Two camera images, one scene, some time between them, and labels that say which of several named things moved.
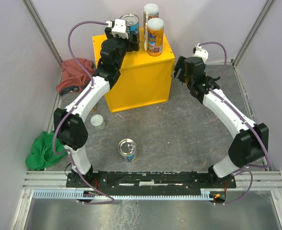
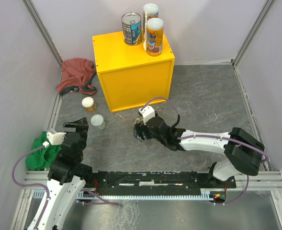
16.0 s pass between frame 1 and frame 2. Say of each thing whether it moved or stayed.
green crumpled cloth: stayed
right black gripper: moved
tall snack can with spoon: stayed
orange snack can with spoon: stayed
